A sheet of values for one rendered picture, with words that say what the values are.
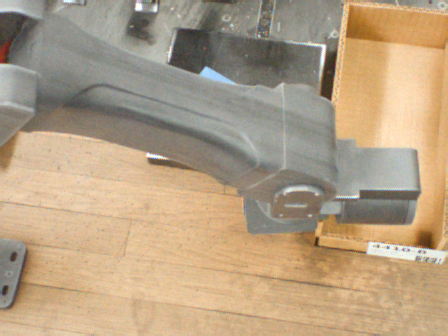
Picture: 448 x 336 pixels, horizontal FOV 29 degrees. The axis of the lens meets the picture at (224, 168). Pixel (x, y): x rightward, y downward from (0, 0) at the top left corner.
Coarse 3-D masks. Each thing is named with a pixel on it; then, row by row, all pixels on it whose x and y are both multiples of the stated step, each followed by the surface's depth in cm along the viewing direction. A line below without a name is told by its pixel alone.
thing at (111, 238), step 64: (0, 192) 92; (64, 192) 92; (128, 192) 92; (192, 192) 91; (64, 256) 89; (128, 256) 89; (192, 256) 89; (256, 256) 88; (320, 256) 88; (384, 256) 88; (0, 320) 87; (64, 320) 86; (128, 320) 86; (192, 320) 86; (256, 320) 86; (320, 320) 85; (384, 320) 85
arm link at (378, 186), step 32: (352, 160) 67; (384, 160) 68; (416, 160) 68; (288, 192) 61; (320, 192) 62; (352, 192) 66; (384, 192) 67; (416, 192) 67; (352, 224) 71; (384, 224) 71
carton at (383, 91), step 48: (384, 48) 97; (432, 48) 97; (336, 96) 87; (384, 96) 94; (432, 96) 94; (384, 144) 92; (432, 144) 92; (432, 192) 90; (336, 240) 86; (384, 240) 88; (432, 240) 87
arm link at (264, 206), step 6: (258, 204) 69; (264, 204) 69; (270, 204) 69; (324, 204) 69; (330, 204) 69; (336, 204) 69; (342, 204) 69; (264, 210) 69; (270, 210) 69; (324, 210) 69; (330, 210) 69; (336, 210) 69; (342, 210) 69; (270, 216) 69; (282, 222) 69; (288, 222) 69; (294, 222) 69; (300, 222) 69
